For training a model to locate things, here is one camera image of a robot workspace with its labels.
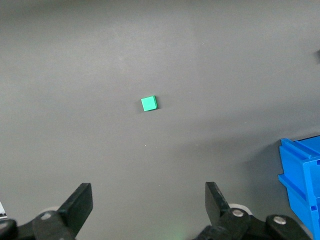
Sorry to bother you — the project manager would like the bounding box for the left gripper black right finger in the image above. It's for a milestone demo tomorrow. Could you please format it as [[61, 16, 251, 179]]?
[[197, 181, 252, 240]]

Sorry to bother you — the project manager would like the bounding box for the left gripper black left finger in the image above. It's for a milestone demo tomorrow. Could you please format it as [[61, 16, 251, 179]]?
[[32, 182, 94, 240]]

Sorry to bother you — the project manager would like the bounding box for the small green cube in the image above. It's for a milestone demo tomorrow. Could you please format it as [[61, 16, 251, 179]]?
[[140, 95, 159, 112]]

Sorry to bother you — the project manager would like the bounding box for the blue plastic storage bin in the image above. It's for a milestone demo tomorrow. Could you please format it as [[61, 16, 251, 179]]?
[[277, 135, 320, 240]]

